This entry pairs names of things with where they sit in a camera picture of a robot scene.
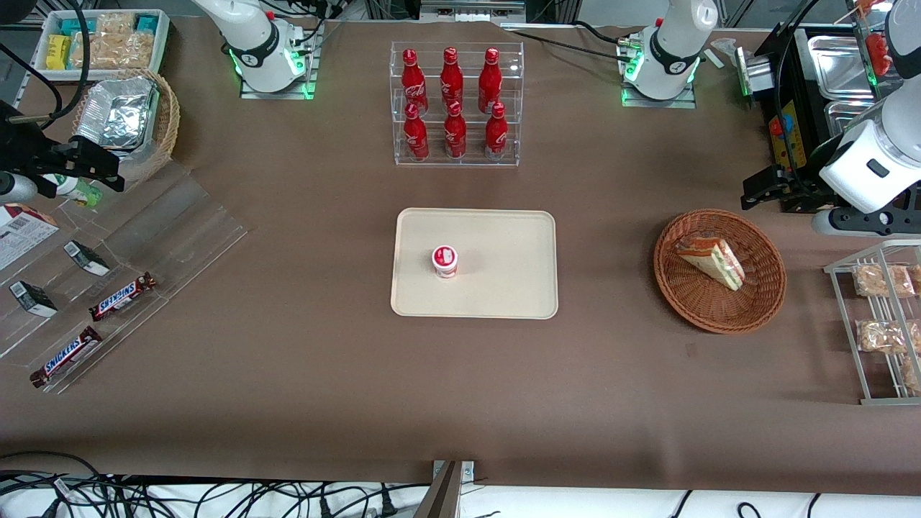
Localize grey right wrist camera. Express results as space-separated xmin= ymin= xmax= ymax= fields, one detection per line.
xmin=0 ymin=171 xmax=39 ymax=205

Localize beige plastic tray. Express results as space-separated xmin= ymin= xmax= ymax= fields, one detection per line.
xmin=390 ymin=208 xmax=559 ymax=320

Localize black table cable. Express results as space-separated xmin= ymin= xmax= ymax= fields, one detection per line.
xmin=502 ymin=20 xmax=641 ymax=61

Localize green white small bottle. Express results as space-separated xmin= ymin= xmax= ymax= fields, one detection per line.
xmin=42 ymin=173 xmax=104 ymax=208

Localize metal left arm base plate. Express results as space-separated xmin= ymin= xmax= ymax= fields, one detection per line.
xmin=619 ymin=29 xmax=699 ymax=110

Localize silver foil tray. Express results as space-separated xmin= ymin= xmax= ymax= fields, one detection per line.
xmin=75 ymin=76 xmax=160 ymax=152

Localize small black white box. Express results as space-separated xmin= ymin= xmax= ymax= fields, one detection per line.
xmin=9 ymin=281 xmax=58 ymax=318
xmin=63 ymin=240 xmax=111 ymax=277

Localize metal table edge bracket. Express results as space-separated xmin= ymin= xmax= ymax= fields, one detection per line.
xmin=416 ymin=460 xmax=477 ymax=518

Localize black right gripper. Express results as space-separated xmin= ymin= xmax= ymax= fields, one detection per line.
xmin=0 ymin=99 xmax=125 ymax=196

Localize tan wicker basket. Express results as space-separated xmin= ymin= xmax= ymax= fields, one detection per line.
xmin=71 ymin=68 xmax=181 ymax=185

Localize black hanging cable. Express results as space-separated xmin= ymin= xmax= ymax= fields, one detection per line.
xmin=773 ymin=0 xmax=822 ymax=194

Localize triangle sandwich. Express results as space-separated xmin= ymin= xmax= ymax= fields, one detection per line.
xmin=673 ymin=232 xmax=745 ymax=292

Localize white plastic bin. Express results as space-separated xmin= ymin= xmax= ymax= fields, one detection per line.
xmin=32 ymin=9 xmax=172 ymax=84

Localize red cola bottle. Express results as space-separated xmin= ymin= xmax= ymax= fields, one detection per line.
xmin=440 ymin=47 xmax=465 ymax=114
xmin=403 ymin=102 xmax=430 ymax=162
xmin=478 ymin=47 xmax=503 ymax=114
xmin=484 ymin=102 xmax=509 ymax=161
xmin=443 ymin=101 xmax=468 ymax=160
xmin=401 ymin=48 xmax=430 ymax=116

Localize black floor cable bundle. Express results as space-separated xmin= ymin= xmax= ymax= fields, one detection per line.
xmin=0 ymin=450 xmax=432 ymax=518

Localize yellow snack pack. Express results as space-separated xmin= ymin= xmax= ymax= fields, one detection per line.
xmin=45 ymin=34 xmax=73 ymax=71

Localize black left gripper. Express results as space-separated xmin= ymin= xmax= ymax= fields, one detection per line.
xmin=742 ymin=163 xmax=825 ymax=214

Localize brown wicker basket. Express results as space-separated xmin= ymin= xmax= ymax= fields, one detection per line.
xmin=653 ymin=209 xmax=787 ymax=335

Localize red plastic food items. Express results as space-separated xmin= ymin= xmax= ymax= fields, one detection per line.
xmin=849 ymin=0 xmax=894 ymax=78

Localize black cable loop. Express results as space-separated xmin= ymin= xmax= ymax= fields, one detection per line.
xmin=0 ymin=0 xmax=91 ymax=132

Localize steel pan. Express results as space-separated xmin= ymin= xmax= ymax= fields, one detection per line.
xmin=824 ymin=101 xmax=887 ymax=139
xmin=807 ymin=35 xmax=877 ymax=102

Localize silver box device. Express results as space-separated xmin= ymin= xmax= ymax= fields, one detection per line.
xmin=734 ymin=46 xmax=776 ymax=99

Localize crumpled clear plastic bag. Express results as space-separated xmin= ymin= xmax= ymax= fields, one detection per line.
xmin=711 ymin=37 xmax=743 ymax=67

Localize clear acrylic stepped display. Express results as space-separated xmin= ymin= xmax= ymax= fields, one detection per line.
xmin=0 ymin=162 xmax=250 ymax=396

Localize clear acrylic bottle rack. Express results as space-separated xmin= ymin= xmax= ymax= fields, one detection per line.
xmin=389 ymin=41 xmax=525 ymax=168

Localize clear bag of rice crackers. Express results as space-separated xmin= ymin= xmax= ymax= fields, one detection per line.
xmin=70 ymin=32 xmax=156 ymax=71
xmin=94 ymin=13 xmax=137 ymax=37

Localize grey wire snack rack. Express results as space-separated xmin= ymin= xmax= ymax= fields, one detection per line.
xmin=824 ymin=240 xmax=921 ymax=407

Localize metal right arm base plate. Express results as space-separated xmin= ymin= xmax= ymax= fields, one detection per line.
xmin=240 ymin=20 xmax=326 ymax=101

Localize brown snickers bar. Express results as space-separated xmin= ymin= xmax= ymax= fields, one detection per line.
xmin=30 ymin=326 xmax=104 ymax=389
xmin=89 ymin=272 xmax=158 ymax=322

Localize black metal tray stand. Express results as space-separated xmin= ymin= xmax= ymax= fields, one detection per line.
xmin=748 ymin=22 xmax=921 ymax=214

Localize white red carton box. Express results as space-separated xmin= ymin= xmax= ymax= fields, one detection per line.
xmin=0 ymin=204 xmax=60 ymax=272

